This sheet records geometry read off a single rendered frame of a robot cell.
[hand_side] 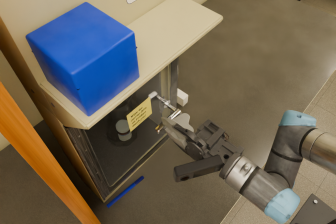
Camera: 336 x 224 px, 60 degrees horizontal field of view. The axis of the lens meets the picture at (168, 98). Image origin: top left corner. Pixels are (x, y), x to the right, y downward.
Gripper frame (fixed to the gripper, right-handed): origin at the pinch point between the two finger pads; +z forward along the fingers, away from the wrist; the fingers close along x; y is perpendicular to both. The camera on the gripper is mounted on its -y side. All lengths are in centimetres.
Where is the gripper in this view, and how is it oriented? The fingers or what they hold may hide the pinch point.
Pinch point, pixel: (163, 124)
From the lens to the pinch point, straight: 75.9
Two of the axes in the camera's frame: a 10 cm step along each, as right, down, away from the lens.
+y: 6.7, -5.9, 4.5
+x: 0.0, -6.0, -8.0
